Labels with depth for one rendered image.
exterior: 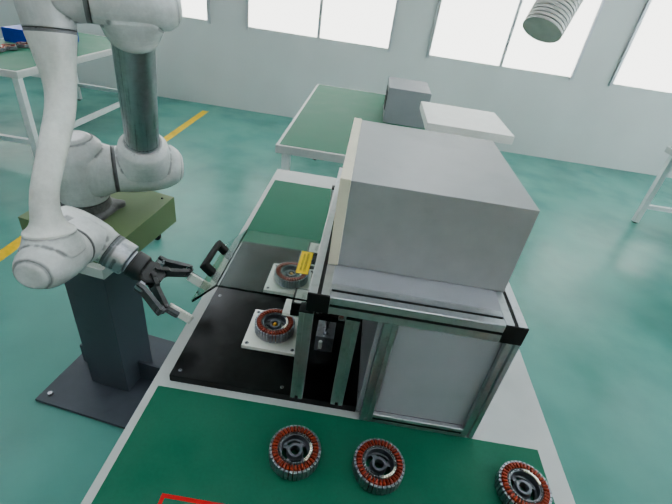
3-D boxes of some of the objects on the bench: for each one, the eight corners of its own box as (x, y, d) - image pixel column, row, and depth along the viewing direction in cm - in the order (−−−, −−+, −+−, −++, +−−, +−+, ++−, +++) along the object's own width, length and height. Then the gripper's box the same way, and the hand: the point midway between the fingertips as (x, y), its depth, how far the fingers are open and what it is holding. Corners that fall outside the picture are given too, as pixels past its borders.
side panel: (359, 419, 102) (384, 323, 85) (359, 409, 105) (384, 313, 87) (472, 439, 102) (520, 346, 84) (469, 428, 104) (516, 335, 87)
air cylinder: (313, 349, 117) (315, 335, 113) (317, 331, 123) (319, 317, 120) (331, 352, 116) (334, 338, 113) (334, 333, 123) (336, 319, 120)
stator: (260, 471, 89) (260, 462, 87) (279, 427, 98) (280, 417, 96) (310, 489, 87) (312, 480, 85) (325, 442, 96) (327, 432, 94)
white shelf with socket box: (402, 222, 191) (427, 122, 166) (400, 189, 222) (421, 100, 197) (478, 234, 190) (515, 136, 165) (465, 199, 221) (494, 112, 196)
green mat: (239, 242, 160) (239, 242, 160) (274, 180, 211) (274, 179, 211) (483, 282, 159) (483, 282, 158) (459, 209, 210) (459, 209, 210)
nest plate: (241, 348, 114) (241, 344, 113) (255, 311, 126) (255, 308, 126) (295, 357, 113) (295, 354, 113) (304, 319, 126) (304, 316, 125)
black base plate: (169, 380, 105) (168, 374, 103) (243, 246, 158) (243, 241, 157) (355, 412, 104) (356, 406, 103) (365, 266, 158) (366, 261, 156)
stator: (249, 340, 115) (250, 331, 113) (260, 313, 124) (260, 304, 122) (290, 347, 114) (291, 337, 112) (297, 320, 124) (298, 310, 122)
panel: (355, 410, 102) (378, 319, 86) (366, 260, 157) (381, 187, 141) (360, 410, 102) (383, 320, 86) (369, 260, 157) (384, 188, 141)
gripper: (147, 245, 123) (210, 284, 129) (99, 299, 102) (177, 343, 108) (157, 229, 120) (222, 269, 125) (109, 281, 99) (189, 327, 105)
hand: (197, 301), depth 116 cm, fingers open, 13 cm apart
